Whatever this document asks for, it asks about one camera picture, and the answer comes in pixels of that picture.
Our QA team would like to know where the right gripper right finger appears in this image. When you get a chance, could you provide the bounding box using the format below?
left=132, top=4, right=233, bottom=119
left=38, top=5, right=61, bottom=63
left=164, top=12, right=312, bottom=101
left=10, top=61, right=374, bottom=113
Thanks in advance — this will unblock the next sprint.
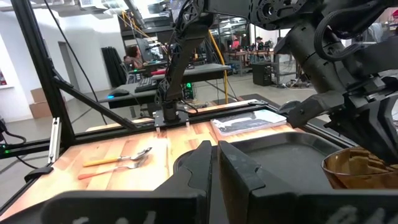
left=217, top=141, right=398, bottom=224

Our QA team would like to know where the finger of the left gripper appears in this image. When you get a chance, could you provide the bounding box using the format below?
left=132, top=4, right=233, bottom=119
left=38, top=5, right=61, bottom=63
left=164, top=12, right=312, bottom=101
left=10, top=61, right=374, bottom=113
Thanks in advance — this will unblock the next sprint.
left=287, top=91, right=348, bottom=128
left=325, top=93, right=398, bottom=164

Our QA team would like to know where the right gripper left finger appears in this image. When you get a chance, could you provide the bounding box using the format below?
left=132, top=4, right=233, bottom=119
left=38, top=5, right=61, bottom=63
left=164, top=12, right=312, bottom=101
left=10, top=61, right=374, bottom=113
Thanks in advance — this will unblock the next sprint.
left=40, top=140, right=213, bottom=224

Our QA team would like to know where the amber ribbed plastic cup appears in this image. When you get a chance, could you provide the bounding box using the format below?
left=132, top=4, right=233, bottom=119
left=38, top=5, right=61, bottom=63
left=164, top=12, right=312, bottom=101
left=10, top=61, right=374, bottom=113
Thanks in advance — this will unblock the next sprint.
left=321, top=146, right=398, bottom=190

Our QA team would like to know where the black rectangular tray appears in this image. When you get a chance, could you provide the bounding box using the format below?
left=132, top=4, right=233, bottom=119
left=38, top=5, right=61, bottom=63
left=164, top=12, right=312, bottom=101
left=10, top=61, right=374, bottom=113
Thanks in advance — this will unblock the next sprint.
left=172, top=131, right=343, bottom=191

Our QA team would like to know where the black equipment cabinet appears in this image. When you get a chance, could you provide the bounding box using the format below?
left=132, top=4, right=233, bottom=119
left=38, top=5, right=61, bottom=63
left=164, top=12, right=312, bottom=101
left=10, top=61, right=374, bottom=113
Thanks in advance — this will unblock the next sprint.
left=251, top=62, right=275, bottom=87

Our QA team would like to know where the white and black booklet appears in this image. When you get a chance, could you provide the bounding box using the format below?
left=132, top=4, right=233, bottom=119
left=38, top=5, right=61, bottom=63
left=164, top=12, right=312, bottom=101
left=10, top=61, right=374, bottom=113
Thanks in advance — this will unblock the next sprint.
left=210, top=109, right=288, bottom=138

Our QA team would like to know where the computer tower with green light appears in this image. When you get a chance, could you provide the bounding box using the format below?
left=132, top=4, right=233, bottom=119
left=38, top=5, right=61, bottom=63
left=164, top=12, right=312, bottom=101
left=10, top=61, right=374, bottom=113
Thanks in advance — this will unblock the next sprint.
left=182, top=81, right=195, bottom=101

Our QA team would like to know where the black keyboard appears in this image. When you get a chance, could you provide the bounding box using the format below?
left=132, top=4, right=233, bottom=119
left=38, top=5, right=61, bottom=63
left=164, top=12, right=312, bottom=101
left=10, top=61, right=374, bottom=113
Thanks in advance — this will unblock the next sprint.
left=134, top=77, right=158, bottom=93

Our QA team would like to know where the dark office desk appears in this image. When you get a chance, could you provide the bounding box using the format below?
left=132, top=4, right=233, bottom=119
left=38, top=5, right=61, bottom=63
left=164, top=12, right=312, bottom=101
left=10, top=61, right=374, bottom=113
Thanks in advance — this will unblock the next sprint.
left=98, top=63, right=233, bottom=110

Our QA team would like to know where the black computer mouse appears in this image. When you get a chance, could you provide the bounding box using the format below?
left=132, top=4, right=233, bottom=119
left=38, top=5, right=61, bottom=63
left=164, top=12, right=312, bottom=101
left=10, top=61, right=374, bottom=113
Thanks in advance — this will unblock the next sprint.
left=108, top=88, right=130, bottom=98

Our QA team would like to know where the person seated at desk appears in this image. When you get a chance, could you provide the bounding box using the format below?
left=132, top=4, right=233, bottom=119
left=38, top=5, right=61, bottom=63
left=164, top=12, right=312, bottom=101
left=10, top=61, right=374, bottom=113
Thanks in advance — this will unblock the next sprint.
left=123, top=45, right=147, bottom=70

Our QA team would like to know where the black hanging curtain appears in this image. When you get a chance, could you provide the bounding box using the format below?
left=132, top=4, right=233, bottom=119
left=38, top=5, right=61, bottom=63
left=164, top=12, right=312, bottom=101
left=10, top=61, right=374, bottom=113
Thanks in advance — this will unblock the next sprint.
left=101, top=46, right=128, bottom=88

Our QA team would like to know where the large cardboard box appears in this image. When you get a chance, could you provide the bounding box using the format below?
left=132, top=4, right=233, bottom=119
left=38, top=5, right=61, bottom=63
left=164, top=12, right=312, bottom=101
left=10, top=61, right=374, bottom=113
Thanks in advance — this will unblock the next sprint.
left=29, top=101, right=53, bottom=119

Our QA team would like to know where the small cardboard box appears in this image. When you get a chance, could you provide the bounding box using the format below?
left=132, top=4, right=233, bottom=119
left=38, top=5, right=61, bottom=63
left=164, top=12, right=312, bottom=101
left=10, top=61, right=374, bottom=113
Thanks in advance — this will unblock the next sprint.
left=30, top=87, right=47, bottom=104

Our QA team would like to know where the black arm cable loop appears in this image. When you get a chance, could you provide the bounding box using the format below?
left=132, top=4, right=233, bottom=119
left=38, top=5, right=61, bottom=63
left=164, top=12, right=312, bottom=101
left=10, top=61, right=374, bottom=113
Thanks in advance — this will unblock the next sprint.
left=313, top=7, right=379, bottom=62

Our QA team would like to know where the orange-handled metal fork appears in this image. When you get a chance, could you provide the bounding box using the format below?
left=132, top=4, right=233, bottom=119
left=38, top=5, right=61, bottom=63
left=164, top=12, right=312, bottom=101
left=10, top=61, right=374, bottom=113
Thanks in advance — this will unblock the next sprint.
left=77, top=157, right=149, bottom=181

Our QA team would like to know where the yellow hanging cable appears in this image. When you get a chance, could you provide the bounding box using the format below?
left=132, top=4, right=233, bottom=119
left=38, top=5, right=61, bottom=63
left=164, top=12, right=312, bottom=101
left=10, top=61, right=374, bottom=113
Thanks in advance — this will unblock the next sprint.
left=207, top=30, right=229, bottom=105

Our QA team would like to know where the silver metal bracket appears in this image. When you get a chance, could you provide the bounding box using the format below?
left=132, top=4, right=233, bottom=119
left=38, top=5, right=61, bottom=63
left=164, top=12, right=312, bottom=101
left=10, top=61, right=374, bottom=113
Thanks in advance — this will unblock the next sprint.
left=47, top=117, right=62, bottom=164

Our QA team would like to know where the black plastic frame foot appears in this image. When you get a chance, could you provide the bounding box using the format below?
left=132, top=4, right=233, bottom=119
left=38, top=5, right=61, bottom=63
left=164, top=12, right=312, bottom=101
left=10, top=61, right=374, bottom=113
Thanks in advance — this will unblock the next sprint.
left=24, top=166, right=55, bottom=183

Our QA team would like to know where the thin black hanging cable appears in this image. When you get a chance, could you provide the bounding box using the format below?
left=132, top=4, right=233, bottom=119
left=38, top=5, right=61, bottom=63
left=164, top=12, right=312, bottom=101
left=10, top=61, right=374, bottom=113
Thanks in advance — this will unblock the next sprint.
left=42, top=0, right=108, bottom=126

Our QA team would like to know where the black aluminium table frame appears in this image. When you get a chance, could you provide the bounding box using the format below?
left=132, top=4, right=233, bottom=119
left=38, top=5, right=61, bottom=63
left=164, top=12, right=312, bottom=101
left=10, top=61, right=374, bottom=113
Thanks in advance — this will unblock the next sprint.
left=0, top=0, right=358, bottom=215

